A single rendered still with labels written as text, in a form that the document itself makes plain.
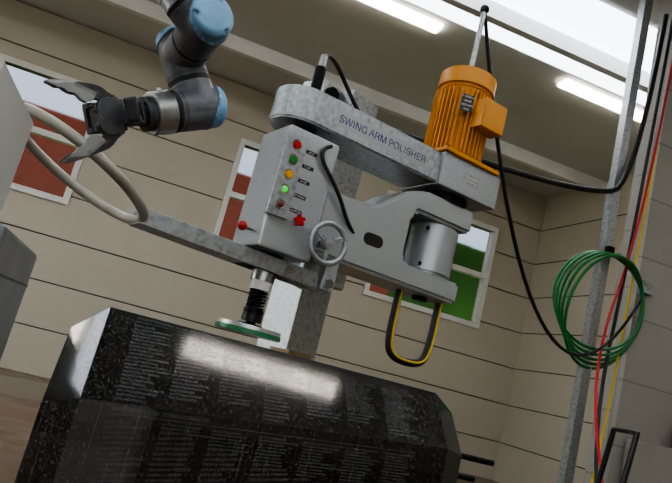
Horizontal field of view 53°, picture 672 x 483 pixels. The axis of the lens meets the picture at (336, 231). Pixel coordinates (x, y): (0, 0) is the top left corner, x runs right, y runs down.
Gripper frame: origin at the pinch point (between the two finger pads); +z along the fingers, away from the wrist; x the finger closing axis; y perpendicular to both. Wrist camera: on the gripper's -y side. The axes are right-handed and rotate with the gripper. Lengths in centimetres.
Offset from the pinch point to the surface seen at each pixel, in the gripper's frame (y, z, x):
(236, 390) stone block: 32, -45, -74
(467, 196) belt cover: 38, -159, -39
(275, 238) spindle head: 49, -77, -38
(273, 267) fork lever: 53, -77, -48
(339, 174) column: 105, -154, -25
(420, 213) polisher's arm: 44, -139, -42
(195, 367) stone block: 39, -37, -66
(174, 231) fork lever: 58, -48, -30
